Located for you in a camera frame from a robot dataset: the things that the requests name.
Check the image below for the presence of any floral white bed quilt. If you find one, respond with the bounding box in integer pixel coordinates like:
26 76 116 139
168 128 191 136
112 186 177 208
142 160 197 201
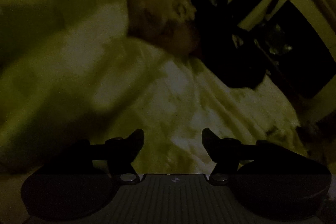
1 0 170 165

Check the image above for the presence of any dark folded clothes stack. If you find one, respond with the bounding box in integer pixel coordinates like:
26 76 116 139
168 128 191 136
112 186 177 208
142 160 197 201
195 27 266 90

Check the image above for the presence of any white small garment green trim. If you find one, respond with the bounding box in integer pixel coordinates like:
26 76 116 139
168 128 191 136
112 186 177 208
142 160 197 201
91 61 307 174

